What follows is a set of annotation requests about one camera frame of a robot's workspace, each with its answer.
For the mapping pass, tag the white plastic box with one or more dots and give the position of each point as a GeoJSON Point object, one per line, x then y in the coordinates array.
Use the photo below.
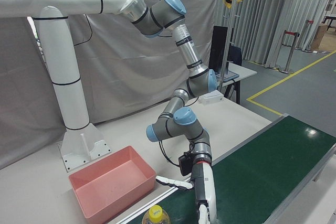
{"type": "Point", "coordinates": [211, 98]}

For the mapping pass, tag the dark blue office chair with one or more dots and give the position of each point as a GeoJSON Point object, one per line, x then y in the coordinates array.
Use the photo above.
{"type": "Point", "coordinates": [236, 54]}

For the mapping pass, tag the green belt conveyor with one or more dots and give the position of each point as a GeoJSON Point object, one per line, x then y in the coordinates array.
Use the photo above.
{"type": "Point", "coordinates": [262, 169]}

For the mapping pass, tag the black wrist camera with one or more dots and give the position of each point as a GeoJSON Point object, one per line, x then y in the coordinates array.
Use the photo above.
{"type": "Point", "coordinates": [186, 165]}

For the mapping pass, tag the grey pleated partition curtain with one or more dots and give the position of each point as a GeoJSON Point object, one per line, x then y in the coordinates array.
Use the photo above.
{"type": "Point", "coordinates": [265, 24]}

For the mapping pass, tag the brown cardboard box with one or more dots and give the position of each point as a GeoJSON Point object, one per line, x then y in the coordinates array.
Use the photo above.
{"type": "Point", "coordinates": [320, 37]}

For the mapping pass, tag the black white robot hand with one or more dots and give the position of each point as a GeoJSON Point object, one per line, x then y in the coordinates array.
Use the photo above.
{"type": "Point", "coordinates": [206, 190]}

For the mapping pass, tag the grey backdrop curtain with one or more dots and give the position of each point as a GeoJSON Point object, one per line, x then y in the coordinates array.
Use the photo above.
{"type": "Point", "coordinates": [118, 77]}

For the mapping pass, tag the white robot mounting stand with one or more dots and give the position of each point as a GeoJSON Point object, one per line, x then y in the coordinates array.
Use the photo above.
{"type": "Point", "coordinates": [68, 77]}

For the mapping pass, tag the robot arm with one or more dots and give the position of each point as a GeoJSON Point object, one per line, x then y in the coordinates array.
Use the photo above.
{"type": "Point", "coordinates": [194, 56]}

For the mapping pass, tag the grey office table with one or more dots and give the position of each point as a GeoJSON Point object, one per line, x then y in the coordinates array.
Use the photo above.
{"type": "Point", "coordinates": [244, 73]}

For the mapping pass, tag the pink plastic basket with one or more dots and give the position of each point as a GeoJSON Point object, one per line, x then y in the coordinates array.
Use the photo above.
{"type": "Point", "coordinates": [113, 182]}

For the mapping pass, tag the silver barrier stanchion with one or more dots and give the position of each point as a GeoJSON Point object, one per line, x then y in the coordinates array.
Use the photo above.
{"type": "Point", "coordinates": [307, 35]}
{"type": "Point", "coordinates": [286, 71]}

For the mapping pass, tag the black flat screen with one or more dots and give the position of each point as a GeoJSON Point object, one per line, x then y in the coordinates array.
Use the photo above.
{"type": "Point", "coordinates": [218, 48]}

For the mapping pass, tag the orange juice bottle yellow cap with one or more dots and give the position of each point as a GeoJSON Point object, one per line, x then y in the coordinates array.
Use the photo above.
{"type": "Point", "coordinates": [156, 214]}

